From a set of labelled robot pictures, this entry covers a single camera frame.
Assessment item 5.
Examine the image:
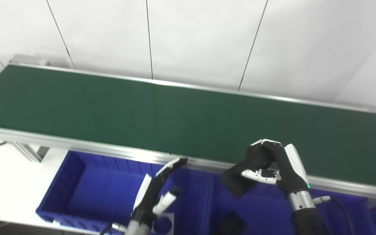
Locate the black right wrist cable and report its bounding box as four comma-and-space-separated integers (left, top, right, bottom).
312, 195, 355, 235

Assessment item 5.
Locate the black cylinder-on-block part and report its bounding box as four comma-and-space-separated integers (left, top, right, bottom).
220, 144, 275, 199

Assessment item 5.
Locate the green conveyor belt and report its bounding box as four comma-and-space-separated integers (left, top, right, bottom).
0, 62, 376, 201
0, 65, 376, 190

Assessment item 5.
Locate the black block part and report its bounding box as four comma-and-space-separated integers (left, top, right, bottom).
212, 211, 247, 235

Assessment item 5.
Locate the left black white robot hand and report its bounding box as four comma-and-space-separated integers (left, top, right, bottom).
131, 157, 189, 226

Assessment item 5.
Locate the grey conveyor motor box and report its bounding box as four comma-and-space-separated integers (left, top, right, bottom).
9, 54, 50, 67

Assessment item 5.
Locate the aluminium conveyor leg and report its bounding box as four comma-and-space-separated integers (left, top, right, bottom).
7, 141, 50, 163

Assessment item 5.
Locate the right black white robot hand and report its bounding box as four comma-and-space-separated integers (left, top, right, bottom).
242, 139, 311, 196

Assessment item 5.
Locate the grey square plate with hole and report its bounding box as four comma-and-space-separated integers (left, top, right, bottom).
152, 213, 175, 235

